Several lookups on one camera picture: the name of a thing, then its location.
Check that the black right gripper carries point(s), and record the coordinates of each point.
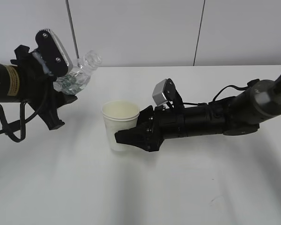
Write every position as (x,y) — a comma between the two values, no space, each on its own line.
(153,127)

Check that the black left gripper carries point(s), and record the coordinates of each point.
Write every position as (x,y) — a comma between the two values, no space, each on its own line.
(36,86)

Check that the white paper cup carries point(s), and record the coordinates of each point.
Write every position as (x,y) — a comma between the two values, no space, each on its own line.
(119,115)

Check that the clear water bottle green label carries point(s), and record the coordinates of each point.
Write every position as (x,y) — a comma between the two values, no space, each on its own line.
(79,77)

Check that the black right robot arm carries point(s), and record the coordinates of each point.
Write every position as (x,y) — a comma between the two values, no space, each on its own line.
(258,101)

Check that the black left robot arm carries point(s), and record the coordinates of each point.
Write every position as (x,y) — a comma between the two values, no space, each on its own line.
(9,86)

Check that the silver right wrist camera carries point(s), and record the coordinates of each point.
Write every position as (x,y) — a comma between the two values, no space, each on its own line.
(165,92)

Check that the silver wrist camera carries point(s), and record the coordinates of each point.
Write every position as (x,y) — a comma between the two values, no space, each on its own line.
(53,53)
(165,92)

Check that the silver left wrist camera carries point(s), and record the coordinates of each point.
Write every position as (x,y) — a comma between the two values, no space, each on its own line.
(53,53)

